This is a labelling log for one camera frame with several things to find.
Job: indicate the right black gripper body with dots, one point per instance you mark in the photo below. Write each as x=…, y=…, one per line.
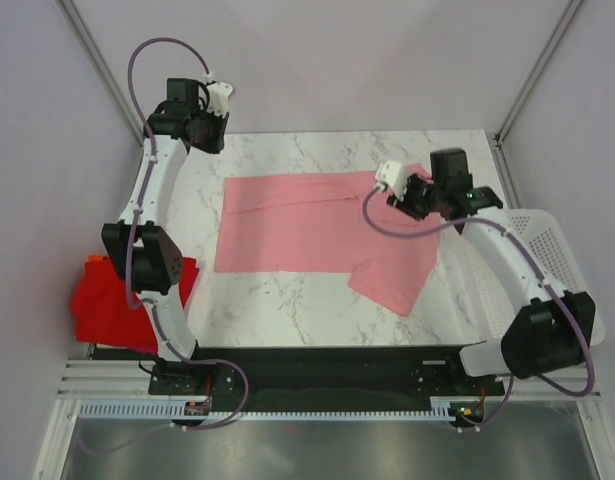
x=420, y=200

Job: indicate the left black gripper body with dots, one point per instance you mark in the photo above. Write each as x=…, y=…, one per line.
x=211, y=131

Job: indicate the pink t shirt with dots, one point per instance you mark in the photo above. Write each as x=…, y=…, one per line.
x=326, y=223

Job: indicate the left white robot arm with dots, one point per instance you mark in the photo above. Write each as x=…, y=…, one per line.
x=194, y=115

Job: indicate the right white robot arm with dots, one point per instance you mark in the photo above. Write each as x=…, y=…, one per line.
x=459, y=200

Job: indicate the orange folded t shirt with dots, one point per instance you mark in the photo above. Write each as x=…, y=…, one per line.
x=97, y=258

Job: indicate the white plastic laundry basket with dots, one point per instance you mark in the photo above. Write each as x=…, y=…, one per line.
x=547, y=260

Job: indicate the red folded t shirt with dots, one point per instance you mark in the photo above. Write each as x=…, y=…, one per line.
x=100, y=307

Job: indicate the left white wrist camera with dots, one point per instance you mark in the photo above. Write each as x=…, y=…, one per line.
x=220, y=93

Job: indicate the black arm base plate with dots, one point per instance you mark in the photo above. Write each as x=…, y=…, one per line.
x=346, y=399

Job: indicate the left aluminium frame post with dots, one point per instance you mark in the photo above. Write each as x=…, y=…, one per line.
x=94, y=55

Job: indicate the aluminium frame post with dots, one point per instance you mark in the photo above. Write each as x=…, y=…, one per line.
x=546, y=54
x=94, y=55

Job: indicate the right aluminium frame post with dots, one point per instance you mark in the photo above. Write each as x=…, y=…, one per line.
x=546, y=54

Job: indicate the front aluminium frame rail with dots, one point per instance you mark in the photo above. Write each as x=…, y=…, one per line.
x=409, y=376

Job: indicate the white slotted cable duct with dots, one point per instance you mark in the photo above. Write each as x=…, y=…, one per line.
x=187, y=410

